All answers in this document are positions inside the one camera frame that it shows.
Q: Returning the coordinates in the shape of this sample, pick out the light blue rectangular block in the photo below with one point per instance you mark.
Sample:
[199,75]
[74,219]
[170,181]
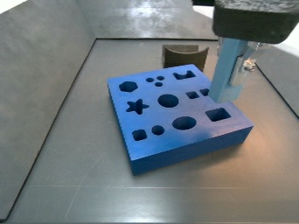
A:
[222,91]

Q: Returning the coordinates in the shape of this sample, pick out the dark curved bracket stand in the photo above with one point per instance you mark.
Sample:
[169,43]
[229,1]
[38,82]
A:
[178,55]

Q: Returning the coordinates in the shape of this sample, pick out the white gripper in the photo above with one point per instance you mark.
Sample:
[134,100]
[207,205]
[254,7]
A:
[254,20]

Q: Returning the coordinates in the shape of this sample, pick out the blue shape-sorting board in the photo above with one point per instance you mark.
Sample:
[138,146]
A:
[170,121]

